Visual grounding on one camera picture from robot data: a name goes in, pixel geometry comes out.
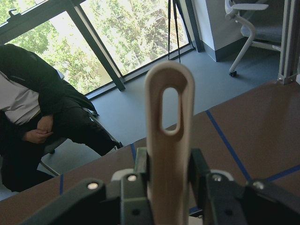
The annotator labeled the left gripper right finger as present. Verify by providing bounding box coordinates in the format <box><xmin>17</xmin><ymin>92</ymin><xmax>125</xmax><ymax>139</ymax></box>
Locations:
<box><xmin>188</xmin><ymin>149</ymin><xmax>300</xmax><ymax>225</ymax></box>

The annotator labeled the seated person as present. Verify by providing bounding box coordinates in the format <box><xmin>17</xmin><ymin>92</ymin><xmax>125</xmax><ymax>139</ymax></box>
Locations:
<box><xmin>0</xmin><ymin>44</ymin><xmax>121</xmax><ymax>192</ymax></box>

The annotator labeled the white office chair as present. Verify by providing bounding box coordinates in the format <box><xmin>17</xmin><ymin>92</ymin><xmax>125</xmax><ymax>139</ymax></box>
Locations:
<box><xmin>225</xmin><ymin>0</ymin><xmax>285</xmax><ymax>77</ymax></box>

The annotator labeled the aluminium frame post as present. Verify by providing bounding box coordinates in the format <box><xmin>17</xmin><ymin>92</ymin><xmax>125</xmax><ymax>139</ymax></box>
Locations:
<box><xmin>277</xmin><ymin>0</ymin><xmax>300</xmax><ymax>85</ymax></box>

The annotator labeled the black tripod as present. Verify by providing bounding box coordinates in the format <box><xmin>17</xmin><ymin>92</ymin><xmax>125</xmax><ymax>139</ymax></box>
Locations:
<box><xmin>167</xmin><ymin>0</ymin><xmax>194</xmax><ymax>63</ymax></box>

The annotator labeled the beige dustpan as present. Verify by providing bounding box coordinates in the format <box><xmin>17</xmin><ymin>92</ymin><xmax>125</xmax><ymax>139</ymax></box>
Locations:
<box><xmin>145</xmin><ymin>60</ymin><xmax>195</xmax><ymax>225</ymax></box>

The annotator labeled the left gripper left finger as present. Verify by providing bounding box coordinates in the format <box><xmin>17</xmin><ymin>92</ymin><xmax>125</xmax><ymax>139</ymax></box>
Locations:
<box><xmin>22</xmin><ymin>147</ymin><xmax>150</xmax><ymax>225</ymax></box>

